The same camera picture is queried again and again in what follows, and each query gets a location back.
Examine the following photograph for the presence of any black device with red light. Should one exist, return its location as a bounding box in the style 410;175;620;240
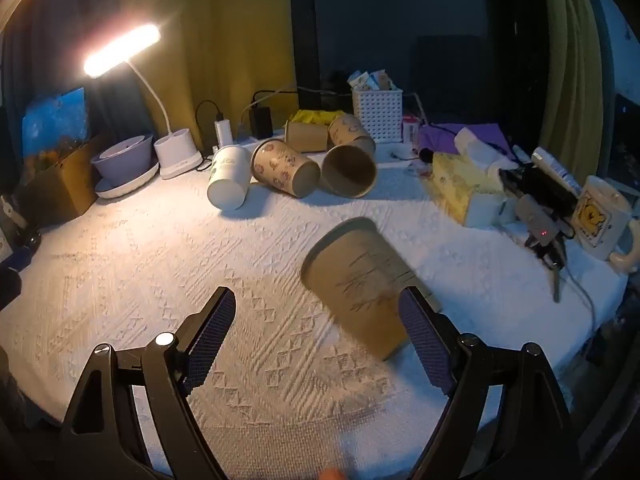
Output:
515;193;575;267

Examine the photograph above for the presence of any small brown yellow box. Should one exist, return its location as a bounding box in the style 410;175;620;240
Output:
284;120;331;154

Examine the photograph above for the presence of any small red white box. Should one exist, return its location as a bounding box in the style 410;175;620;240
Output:
402;116;420;156

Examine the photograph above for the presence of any purple cloth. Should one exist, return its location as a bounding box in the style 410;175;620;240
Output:
418;122;516;167

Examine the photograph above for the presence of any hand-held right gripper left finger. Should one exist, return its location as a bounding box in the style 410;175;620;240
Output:
61;286;237;480

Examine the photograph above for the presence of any white paper cup green print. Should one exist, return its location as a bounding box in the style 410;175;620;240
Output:
207;145;253;209

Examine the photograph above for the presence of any yellow curtain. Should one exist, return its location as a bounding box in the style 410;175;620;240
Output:
116;0;298;153

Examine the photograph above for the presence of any blue picture card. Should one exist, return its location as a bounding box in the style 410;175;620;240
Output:
22;87;92;171

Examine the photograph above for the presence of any white textured tablecloth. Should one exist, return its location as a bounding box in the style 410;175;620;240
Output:
0;132;628;480

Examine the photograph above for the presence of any purple bowl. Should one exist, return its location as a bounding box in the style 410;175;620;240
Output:
91;133;154;187

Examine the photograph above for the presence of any white mug yellow cartoon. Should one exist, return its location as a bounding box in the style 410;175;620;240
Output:
571;175;637;274

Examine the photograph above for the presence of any brown paper cup line drawing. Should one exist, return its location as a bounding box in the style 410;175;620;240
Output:
301;217;443;362

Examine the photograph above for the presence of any white desk lamp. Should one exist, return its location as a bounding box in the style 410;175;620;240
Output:
83;23;204;180

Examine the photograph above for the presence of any white perforated basket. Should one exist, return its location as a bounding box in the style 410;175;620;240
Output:
352;87;404;143

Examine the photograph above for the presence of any white plate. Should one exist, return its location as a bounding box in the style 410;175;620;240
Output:
94;161;160;199

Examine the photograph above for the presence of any brown paper cup cartoon print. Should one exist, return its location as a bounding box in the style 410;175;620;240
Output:
320;114;378;199

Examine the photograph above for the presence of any yellow tissue box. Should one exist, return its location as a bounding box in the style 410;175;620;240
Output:
431;152;507;228

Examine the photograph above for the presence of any brown cardboard box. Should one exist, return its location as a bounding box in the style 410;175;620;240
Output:
14;136;108;227

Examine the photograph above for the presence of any black cable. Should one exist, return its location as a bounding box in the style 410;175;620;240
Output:
194;99;222;150

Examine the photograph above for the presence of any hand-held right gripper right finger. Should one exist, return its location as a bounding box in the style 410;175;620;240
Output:
397;286;583;480

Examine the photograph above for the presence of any white tube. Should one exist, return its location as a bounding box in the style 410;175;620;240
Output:
531;147;582;196

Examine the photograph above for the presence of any yellow bag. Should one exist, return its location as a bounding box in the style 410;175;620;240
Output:
292;109;346;127

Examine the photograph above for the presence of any black power adapter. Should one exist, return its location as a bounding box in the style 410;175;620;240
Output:
249;107;274;139

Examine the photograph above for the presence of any brown paper cup floral print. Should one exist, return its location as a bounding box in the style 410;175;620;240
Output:
250;138;321;198

